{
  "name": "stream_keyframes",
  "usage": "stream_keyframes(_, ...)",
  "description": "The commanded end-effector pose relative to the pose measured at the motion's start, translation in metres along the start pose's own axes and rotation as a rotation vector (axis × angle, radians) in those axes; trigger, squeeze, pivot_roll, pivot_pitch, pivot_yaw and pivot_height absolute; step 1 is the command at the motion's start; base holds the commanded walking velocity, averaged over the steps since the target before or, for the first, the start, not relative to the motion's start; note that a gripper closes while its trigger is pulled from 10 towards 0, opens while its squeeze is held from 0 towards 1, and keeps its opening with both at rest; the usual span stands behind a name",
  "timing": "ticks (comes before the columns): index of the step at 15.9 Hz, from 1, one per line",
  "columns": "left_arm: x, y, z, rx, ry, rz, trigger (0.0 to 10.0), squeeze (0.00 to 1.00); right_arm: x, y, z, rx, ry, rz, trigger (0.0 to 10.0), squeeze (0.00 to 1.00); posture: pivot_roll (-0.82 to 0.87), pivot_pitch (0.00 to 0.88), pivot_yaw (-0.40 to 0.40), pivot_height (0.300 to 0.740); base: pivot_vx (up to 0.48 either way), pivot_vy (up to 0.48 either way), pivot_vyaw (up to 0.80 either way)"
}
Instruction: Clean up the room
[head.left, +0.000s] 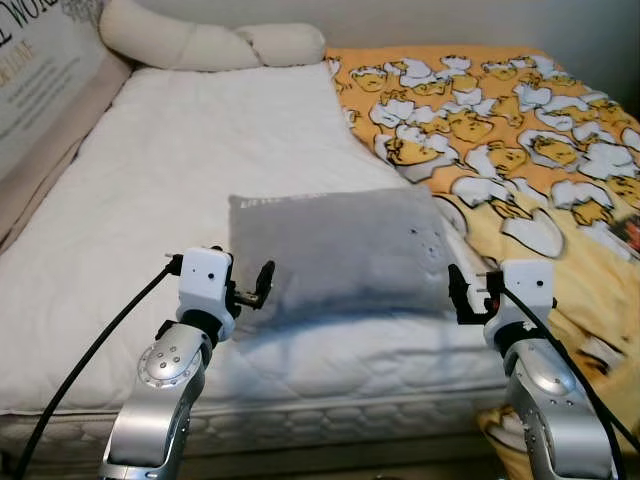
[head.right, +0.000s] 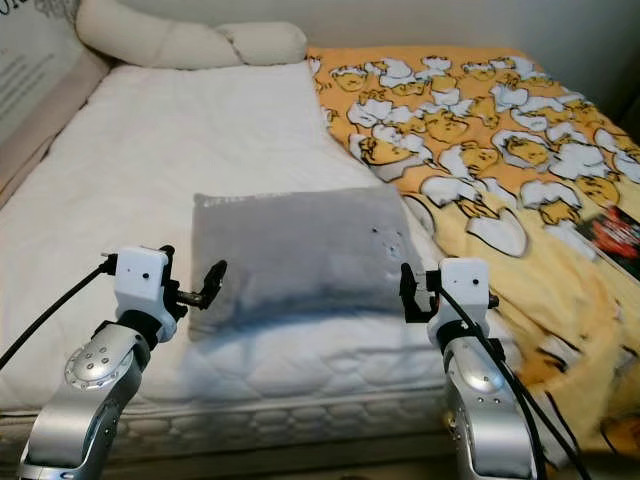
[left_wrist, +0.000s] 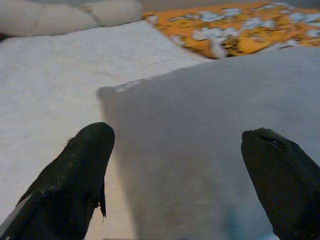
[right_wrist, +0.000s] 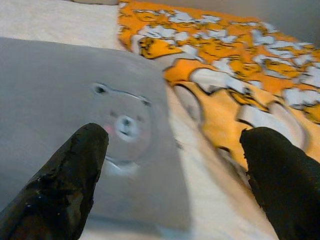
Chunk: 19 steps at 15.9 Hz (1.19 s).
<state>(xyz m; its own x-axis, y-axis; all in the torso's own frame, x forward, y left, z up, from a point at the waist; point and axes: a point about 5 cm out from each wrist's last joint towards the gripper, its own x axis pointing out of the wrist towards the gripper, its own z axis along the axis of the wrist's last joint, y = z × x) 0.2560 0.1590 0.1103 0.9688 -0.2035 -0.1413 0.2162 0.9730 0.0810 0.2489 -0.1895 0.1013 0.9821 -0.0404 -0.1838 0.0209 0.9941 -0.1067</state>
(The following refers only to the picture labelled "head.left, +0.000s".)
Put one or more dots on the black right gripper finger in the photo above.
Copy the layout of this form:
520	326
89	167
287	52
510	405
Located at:
461	295

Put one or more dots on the grey plush pillow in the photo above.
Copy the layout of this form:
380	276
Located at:
340	250

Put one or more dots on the black red book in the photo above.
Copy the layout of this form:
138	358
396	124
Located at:
630	232

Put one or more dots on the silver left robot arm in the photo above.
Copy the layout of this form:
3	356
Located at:
165	380

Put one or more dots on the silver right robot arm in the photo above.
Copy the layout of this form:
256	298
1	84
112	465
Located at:
545	400

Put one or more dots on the white quilted mattress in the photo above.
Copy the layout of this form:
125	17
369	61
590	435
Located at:
150	200

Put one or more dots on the yellow cartoon egg blanket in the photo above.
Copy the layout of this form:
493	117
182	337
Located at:
520	140

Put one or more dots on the cream long bolster pillow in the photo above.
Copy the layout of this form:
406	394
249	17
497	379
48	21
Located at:
180	45

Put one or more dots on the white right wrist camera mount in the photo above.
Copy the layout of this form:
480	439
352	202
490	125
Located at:
528	290

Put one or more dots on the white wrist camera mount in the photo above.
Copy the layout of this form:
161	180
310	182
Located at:
205	280
528	290

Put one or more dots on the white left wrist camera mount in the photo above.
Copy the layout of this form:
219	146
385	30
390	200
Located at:
205	280

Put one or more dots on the lettered wall poster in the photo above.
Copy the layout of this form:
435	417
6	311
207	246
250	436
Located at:
40	80

